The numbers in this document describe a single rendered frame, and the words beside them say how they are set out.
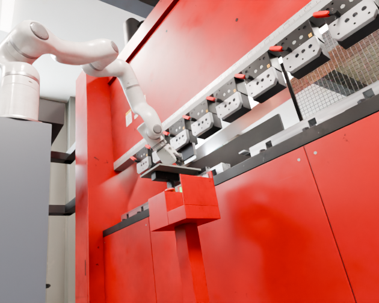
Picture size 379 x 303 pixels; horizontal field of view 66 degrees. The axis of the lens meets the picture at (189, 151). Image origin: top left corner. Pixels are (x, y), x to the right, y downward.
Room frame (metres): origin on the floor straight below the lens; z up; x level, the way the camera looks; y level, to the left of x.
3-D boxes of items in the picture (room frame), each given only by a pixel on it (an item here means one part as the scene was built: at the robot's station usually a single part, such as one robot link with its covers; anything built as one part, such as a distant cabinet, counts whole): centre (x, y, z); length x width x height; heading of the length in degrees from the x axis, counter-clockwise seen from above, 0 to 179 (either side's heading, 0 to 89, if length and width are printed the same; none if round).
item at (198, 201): (1.06, 0.06, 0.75); 0.20 x 0.16 x 0.18; 45
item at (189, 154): (1.54, 0.00, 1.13); 0.10 x 0.02 x 0.10; 43
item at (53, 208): (2.31, 1.09, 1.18); 0.40 x 0.24 x 0.07; 43
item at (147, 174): (1.44, 0.11, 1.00); 0.26 x 0.18 x 0.01; 133
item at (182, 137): (1.55, 0.02, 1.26); 0.15 x 0.09 x 0.17; 43
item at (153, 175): (1.41, 0.14, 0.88); 0.14 x 0.04 x 0.22; 133
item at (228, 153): (2.06, -0.21, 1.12); 1.13 x 0.02 x 0.44; 43
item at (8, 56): (0.83, 0.57, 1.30); 0.19 x 0.12 x 0.24; 58
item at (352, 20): (0.82, -0.66, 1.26); 0.15 x 0.09 x 0.17; 43
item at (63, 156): (2.31, 1.09, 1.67); 0.40 x 0.24 x 0.07; 43
